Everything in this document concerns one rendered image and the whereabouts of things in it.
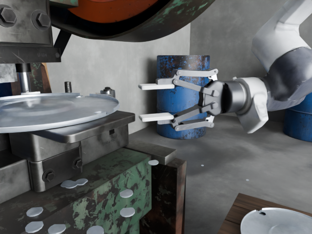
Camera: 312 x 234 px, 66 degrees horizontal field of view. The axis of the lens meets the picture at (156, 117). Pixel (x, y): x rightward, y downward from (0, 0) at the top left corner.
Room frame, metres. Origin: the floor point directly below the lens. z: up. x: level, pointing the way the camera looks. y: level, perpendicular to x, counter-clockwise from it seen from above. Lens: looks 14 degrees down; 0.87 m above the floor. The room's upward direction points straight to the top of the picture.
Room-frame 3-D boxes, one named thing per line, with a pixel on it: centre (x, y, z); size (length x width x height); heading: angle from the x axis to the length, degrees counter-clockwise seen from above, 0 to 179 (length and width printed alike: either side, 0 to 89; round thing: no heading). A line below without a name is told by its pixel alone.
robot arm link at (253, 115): (0.55, -0.22, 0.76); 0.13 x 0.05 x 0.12; 19
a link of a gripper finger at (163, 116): (0.50, 0.00, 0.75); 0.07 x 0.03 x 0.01; 109
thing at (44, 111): (0.43, 0.21, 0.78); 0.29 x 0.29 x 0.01
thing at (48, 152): (0.40, 0.17, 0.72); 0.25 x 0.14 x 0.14; 57
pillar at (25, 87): (0.60, 0.33, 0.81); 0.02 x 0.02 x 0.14
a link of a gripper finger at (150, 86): (0.50, 0.00, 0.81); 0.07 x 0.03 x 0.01; 109
